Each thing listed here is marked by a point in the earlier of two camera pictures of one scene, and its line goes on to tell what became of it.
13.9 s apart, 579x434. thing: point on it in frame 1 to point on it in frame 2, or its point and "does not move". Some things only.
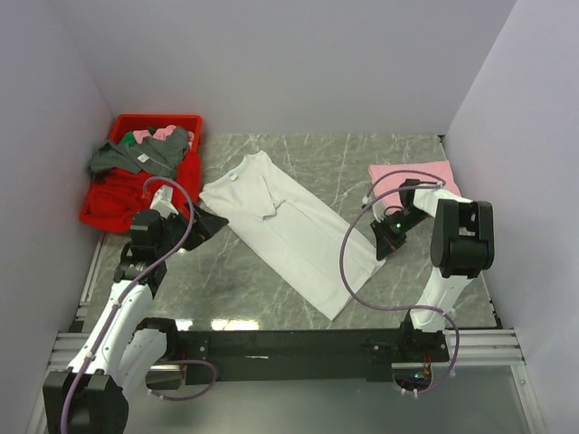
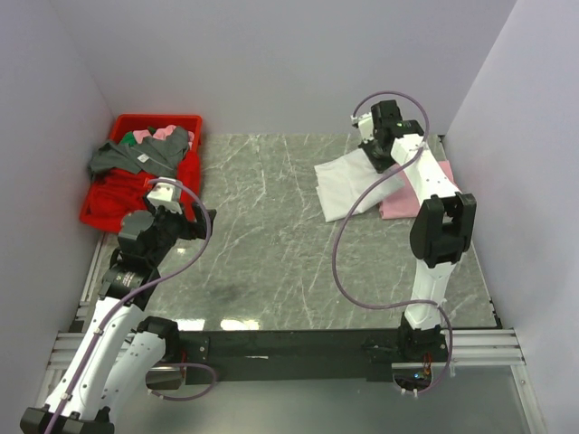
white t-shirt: [330, 259] to [342, 183]
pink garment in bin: [161, 134] does not move
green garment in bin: [129, 139] does not move
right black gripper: [386, 243] to [378, 165]
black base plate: [324, 355] does not move
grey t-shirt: [163, 155] does not move
